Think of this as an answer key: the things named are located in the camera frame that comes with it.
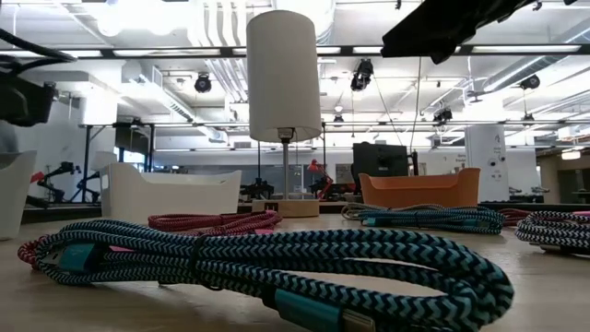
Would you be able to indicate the black background robot arm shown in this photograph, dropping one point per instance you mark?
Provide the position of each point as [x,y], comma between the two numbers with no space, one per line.
[87,182]
[57,173]

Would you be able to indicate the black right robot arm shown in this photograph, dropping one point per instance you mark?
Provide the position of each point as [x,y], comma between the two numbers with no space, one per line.
[461,23]

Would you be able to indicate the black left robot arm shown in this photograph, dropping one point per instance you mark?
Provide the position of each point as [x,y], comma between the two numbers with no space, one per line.
[23,101]

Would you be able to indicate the black monitor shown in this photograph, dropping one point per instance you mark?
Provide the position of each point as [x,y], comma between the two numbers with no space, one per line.
[380,159]

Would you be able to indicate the white shade wooden base lamp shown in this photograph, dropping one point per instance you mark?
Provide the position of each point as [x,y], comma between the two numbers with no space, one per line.
[283,69]

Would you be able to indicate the orange plastic bin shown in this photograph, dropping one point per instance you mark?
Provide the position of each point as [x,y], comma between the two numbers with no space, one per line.
[415,191]

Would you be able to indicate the white plastic bin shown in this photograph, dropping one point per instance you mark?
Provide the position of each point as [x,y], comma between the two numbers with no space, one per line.
[175,196]
[14,193]

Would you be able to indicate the white round column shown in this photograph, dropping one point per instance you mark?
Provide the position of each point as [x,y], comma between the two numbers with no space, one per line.
[486,161]

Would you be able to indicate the black hanging camera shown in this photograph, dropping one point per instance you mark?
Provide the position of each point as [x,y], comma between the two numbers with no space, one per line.
[203,84]
[530,82]
[442,115]
[362,76]

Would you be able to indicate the black background table frame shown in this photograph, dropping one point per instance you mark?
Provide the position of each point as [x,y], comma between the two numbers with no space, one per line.
[86,161]

